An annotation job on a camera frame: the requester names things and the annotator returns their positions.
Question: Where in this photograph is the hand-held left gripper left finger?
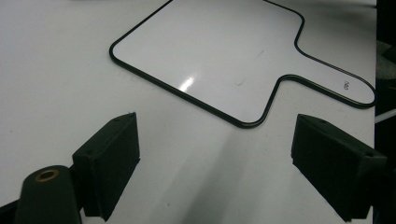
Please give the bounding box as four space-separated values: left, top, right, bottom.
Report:
71 111 141 223

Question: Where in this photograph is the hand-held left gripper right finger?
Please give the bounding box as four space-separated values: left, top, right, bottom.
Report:
290 113 389 223

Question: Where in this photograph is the small whiteboard with handle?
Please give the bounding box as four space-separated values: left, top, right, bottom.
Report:
108 0 377 130

